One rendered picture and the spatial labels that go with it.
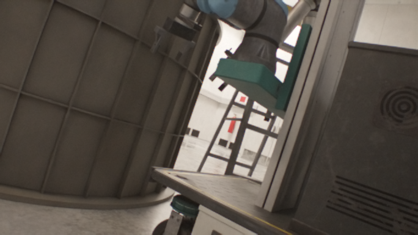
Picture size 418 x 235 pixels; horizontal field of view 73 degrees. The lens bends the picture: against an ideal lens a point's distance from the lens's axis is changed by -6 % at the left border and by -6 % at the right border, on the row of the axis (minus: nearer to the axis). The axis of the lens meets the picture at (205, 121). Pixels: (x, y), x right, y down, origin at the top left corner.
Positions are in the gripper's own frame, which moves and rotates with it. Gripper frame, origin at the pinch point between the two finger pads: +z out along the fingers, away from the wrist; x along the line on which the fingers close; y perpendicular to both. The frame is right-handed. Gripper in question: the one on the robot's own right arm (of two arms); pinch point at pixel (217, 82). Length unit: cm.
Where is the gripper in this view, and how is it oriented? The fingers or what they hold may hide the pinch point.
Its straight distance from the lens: 156.9
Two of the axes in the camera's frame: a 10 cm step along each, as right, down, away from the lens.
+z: -6.8, 7.3, 0.6
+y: 6.2, 6.2, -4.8
